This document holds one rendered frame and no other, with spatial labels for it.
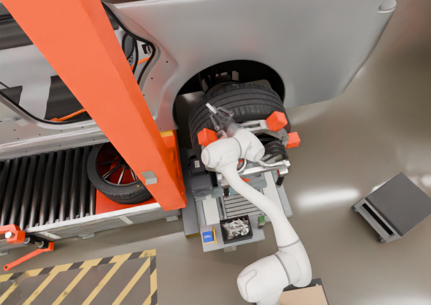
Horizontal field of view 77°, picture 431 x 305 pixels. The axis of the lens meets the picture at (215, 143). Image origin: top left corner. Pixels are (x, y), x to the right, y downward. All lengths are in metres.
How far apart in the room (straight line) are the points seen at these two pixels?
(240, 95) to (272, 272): 0.94
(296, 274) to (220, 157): 0.57
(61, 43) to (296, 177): 2.25
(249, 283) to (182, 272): 1.27
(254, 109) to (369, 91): 2.13
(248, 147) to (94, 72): 0.69
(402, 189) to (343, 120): 0.97
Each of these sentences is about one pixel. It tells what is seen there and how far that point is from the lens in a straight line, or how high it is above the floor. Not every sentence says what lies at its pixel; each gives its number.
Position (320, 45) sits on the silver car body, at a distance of 1.75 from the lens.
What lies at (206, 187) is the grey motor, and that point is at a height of 0.40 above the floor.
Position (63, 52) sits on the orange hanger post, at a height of 1.93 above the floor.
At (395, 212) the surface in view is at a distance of 2.44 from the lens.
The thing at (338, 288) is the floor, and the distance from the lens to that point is 2.52.
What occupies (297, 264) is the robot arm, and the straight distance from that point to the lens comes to 1.27.
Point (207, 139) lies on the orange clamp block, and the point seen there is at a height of 1.12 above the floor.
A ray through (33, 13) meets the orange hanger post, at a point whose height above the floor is 2.04.
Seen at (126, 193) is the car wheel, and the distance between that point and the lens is 2.16.
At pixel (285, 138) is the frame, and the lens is 1.70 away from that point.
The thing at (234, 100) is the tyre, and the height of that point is 1.18.
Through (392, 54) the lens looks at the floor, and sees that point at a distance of 4.05.
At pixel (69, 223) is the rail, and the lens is 2.41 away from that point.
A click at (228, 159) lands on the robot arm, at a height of 1.38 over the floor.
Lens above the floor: 2.39
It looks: 59 degrees down
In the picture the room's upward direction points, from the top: 7 degrees counter-clockwise
